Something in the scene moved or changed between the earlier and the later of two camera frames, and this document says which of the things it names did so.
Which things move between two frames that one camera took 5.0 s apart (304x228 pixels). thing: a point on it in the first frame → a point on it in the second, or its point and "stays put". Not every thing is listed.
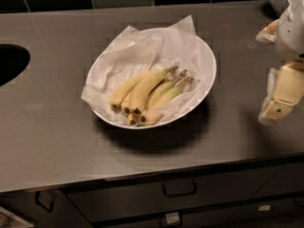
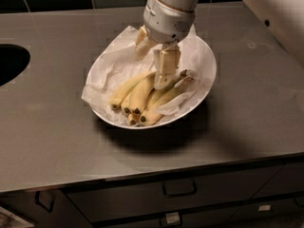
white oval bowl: [150, 51] stays put
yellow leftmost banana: [123, 89] stays put
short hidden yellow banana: [125, 105] stays put
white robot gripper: [293, 28] → [165, 24]
